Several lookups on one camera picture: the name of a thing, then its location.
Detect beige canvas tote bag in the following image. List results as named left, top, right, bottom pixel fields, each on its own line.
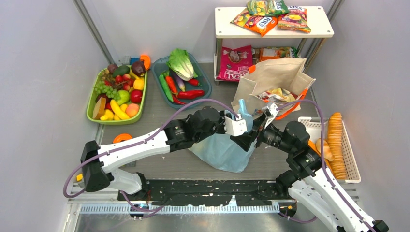
left=231, top=58, right=316, bottom=118

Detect stack of round crackers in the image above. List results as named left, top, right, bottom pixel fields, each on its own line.
left=327, top=112, right=347, bottom=179

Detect red chili pepper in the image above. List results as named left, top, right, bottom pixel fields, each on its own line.
left=165, top=76, right=178, bottom=95

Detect peach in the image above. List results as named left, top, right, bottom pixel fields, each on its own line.
left=125, top=103, right=140, bottom=118

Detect orange green snack bag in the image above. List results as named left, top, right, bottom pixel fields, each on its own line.
left=260, top=47, right=299, bottom=61

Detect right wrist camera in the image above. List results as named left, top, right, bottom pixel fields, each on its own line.
left=262, top=103, right=279, bottom=129

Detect dark purple fruit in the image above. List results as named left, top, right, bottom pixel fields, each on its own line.
left=131, top=60, right=146, bottom=77

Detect green lettuce head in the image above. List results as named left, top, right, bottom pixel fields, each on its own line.
left=166, top=48, right=198, bottom=81

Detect yellow banana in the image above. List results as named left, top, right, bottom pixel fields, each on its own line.
left=110, top=99, right=130, bottom=119

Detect purple eggplant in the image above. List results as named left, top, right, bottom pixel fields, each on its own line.
left=173, top=74, right=186, bottom=91

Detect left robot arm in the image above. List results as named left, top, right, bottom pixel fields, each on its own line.
left=80, top=107, right=241, bottom=194

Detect green fruit tray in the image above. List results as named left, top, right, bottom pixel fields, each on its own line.
left=86, top=65, right=147, bottom=125

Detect light blue plastic bag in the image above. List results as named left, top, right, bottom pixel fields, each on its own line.
left=188, top=98, right=257, bottom=174

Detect orange Fox's snack bag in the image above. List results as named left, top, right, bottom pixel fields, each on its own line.
left=231, top=8, right=278, bottom=37

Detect red apple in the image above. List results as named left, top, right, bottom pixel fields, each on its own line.
left=130, top=89, right=144, bottom=104

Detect teal vegetable tray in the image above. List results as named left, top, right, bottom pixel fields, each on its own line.
left=150, top=52, right=213, bottom=112

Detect green grapes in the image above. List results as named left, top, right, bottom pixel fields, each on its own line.
left=94, top=81, right=118, bottom=100

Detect yellow orange snack bag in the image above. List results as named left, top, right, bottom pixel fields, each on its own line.
left=278, top=6, right=311, bottom=33

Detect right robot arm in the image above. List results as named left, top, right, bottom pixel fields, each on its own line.
left=231, top=121, right=389, bottom=232

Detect orange toy piece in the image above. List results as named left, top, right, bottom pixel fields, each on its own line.
left=113, top=133, right=132, bottom=144

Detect white plastic basket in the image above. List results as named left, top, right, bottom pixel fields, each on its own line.
left=298, top=116, right=361, bottom=183

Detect avocado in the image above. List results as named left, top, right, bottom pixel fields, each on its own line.
left=112, top=65, right=130, bottom=78

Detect white two-tier shelf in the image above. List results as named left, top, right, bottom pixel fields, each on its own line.
left=214, top=6, right=334, bottom=85

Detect red white chips bag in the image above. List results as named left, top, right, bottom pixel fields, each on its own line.
left=256, top=88, right=295, bottom=105

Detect green apple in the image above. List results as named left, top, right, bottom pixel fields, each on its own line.
left=116, top=90, right=130, bottom=105

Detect pink Real snack bag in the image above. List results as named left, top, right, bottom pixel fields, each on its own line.
left=216, top=45, right=253, bottom=82

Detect green cucumber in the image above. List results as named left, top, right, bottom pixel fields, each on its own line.
left=159, top=74, right=174, bottom=102

